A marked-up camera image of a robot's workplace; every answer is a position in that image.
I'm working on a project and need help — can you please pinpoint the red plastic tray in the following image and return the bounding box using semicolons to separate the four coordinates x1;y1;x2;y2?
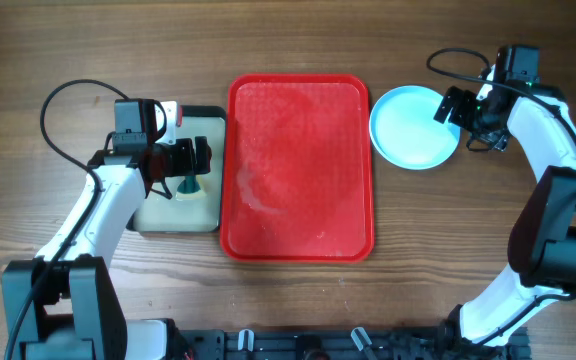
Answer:
220;74;375;263

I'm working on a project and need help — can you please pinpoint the black water basin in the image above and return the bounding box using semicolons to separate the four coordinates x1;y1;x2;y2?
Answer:
127;104;226;233

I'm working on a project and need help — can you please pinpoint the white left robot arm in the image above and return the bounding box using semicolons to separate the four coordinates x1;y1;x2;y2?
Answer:
2;99;211;359

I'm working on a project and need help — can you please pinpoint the light blue plate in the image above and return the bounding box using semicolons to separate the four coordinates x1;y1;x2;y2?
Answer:
369;85;460;170

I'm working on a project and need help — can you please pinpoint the yellow green sponge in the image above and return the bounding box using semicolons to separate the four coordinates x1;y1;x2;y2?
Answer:
175;175;207;201

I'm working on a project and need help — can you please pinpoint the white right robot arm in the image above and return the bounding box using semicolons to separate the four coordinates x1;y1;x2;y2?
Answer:
434;45;576;355

